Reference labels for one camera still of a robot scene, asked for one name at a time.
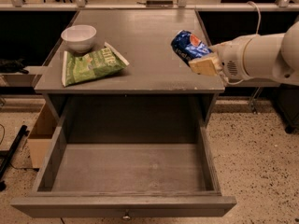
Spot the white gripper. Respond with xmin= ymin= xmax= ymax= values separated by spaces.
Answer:
xmin=188 ymin=36 xmax=251 ymax=80

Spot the blue pepsi can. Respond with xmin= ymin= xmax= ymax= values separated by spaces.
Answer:
xmin=171 ymin=30 xmax=212 ymax=64

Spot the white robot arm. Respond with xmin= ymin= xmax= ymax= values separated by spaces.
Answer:
xmin=189 ymin=22 xmax=299 ymax=86

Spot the open grey top drawer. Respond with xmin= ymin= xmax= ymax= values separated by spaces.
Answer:
xmin=10 ymin=94 xmax=237 ymax=218

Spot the green chip bag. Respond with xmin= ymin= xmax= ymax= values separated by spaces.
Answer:
xmin=62 ymin=43 xmax=129 ymax=87

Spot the white ceramic bowl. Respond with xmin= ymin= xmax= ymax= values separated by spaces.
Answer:
xmin=61 ymin=25 xmax=97 ymax=53

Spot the cardboard box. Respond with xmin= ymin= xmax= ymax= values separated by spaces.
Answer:
xmin=26 ymin=103 xmax=58 ymax=169

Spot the black object on shelf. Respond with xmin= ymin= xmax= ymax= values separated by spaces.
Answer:
xmin=0 ymin=59 xmax=28 ymax=74

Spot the black stand leg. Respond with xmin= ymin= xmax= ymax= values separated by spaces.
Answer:
xmin=0 ymin=125 xmax=28 ymax=191

